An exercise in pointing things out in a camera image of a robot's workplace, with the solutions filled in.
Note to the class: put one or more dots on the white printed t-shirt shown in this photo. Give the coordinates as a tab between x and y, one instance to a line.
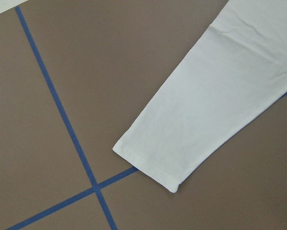
234	72

